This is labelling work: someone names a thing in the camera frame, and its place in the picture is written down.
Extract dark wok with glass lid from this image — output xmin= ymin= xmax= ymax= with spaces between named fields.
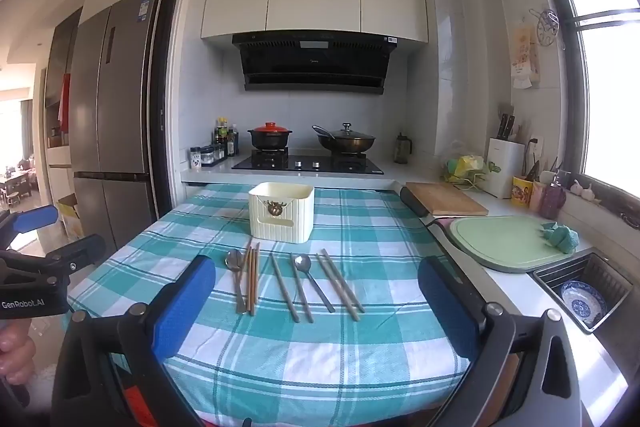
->
xmin=312 ymin=123 xmax=377 ymax=156

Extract black clay pot red lid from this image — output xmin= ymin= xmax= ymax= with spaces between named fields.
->
xmin=248 ymin=122 xmax=291 ymax=153

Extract teal checkered tablecloth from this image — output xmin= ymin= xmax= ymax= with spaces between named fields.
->
xmin=67 ymin=183 xmax=473 ymax=427

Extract yellow printed cup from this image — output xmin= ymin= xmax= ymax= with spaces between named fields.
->
xmin=511 ymin=176 xmax=535 ymax=208

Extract wooden cutting board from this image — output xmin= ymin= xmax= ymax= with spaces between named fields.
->
xmin=405 ymin=182 xmax=490 ymax=217

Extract green cutting board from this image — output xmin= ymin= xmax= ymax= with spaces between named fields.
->
xmin=448 ymin=215 xmax=594 ymax=274

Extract window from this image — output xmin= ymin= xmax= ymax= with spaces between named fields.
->
xmin=519 ymin=0 xmax=640 ymax=220

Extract steel sink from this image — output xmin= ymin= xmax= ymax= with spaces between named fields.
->
xmin=532 ymin=249 xmax=637 ymax=334

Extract green cloth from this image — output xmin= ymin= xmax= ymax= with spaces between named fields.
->
xmin=539 ymin=221 xmax=580 ymax=254

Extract blue patterned bowl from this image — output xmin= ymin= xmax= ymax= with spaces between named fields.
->
xmin=560 ymin=280 xmax=609 ymax=326

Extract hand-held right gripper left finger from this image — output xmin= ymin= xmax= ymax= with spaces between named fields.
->
xmin=50 ymin=255 xmax=217 ymax=427

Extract person's left hand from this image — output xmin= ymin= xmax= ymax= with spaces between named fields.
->
xmin=0 ymin=334 xmax=37 ymax=385

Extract hanging paper calendar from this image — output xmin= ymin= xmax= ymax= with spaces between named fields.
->
xmin=510 ymin=24 xmax=542 ymax=90

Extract black range hood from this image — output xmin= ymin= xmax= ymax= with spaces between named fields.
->
xmin=231 ymin=32 xmax=399 ymax=96

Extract yellow green plastic bags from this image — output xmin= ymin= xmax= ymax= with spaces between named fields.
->
xmin=446 ymin=152 xmax=489 ymax=184

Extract group of sauce bottles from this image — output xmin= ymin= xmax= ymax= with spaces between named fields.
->
xmin=214 ymin=117 xmax=240 ymax=158

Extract white knife block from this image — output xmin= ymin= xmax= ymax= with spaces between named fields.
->
xmin=486 ymin=137 xmax=526 ymax=200

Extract wooden dining table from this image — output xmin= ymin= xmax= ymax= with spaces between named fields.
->
xmin=0 ymin=168 xmax=34 ymax=208

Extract black handled knives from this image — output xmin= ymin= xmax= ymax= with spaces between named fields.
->
xmin=498 ymin=104 xmax=517 ymax=140

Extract steel refrigerator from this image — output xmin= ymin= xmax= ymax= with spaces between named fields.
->
xmin=70 ymin=0 xmax=164 ymax=254

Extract pink cup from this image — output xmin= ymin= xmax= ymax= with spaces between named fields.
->
xmin=529 ymin=179 xmax=548 ymax=213

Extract cardboard box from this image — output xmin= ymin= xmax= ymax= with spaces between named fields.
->
xmin=57 ymin=194 xmax=85 ymax=241

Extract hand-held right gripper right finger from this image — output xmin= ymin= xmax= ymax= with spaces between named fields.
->
xmin=418 ymin=255 xmax=583 ymax=427

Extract black gas stove top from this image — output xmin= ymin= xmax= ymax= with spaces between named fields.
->
xmin=231 ymin=147 xmax=385 ymax=176

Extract cream ribbed utensil holder box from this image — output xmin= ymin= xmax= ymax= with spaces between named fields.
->
xmin=248 ymin=182 xmax=315 ymax=241

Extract brown chopstick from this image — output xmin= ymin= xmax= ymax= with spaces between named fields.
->
xmin=248 ymin=248 xmax=257 ymax=317
xmin=251 ymin=242 xmax=261 ymax=308

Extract garlic bulbs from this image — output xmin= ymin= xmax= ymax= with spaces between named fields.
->
xmin=571 ymin=179 xmax=596 ymax=201

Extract metal wire trivet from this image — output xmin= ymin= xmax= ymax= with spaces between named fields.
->
xmin=529 ymin=7 xmax=567 ymax=51

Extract metal spoon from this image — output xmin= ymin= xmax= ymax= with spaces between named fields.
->
xmin=294 ymin=254 xmax=336 ymax=314
xmin=225 ymin=249 xmax=249 ymax=314

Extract purple bottle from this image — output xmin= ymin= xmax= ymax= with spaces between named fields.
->
xmin=540 ymin=174 xmax=567 ymax=221

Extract red hanging cloth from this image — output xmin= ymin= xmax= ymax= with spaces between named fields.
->
xmin=57 ymin=74 xmax=71 ymax=134

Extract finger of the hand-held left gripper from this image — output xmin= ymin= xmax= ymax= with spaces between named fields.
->
xmin=0 ymin=205 xmax=59 ymax=249
xmin=30 ymin=234 xmax=107 ymax=283

